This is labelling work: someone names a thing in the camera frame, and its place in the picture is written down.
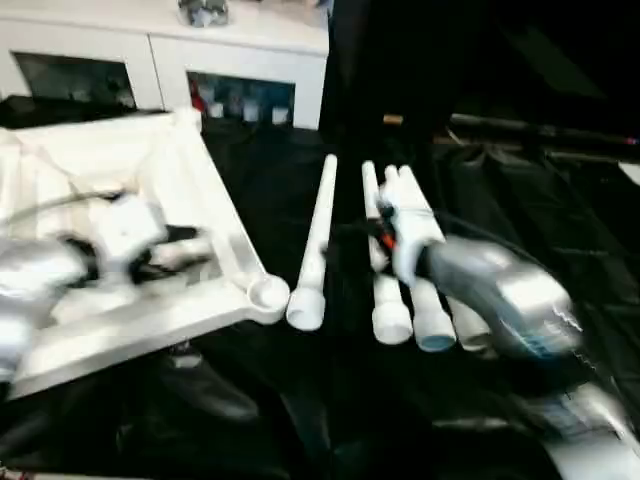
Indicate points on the white plastic table leg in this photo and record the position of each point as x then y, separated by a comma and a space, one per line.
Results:
390, 310
432, 320
470, 325
320, 225

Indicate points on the white plastic table top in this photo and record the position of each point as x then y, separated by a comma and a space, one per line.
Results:
190, 165

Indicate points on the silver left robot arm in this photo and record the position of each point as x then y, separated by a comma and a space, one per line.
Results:
35, 270

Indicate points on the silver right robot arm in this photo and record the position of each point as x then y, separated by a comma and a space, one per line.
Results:
505, 295

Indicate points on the small tan block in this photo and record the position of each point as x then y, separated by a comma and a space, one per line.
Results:
393, 119

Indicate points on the small white cup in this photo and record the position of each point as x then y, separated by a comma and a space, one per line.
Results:
216, 110
280, 115
251, 112

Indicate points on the red item in cabinet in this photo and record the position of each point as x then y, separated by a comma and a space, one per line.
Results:
198, 97

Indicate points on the black mat cover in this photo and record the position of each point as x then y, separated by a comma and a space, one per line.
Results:
300, 400

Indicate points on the white cabinet with glass doors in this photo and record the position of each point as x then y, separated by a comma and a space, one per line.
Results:
165, 60

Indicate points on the long black pole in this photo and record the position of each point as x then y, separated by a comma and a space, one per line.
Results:
540, 132

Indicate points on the grey item on cabinet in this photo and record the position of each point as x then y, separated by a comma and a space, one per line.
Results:
205, 11

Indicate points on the flat white board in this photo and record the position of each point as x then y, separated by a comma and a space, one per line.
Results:
631, 172

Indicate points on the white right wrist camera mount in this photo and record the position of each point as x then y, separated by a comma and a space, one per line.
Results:
410, 235

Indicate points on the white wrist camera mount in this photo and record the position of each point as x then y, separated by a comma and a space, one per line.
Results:
130, 225
410, 235

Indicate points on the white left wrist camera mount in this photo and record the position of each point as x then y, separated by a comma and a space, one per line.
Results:
130, 225

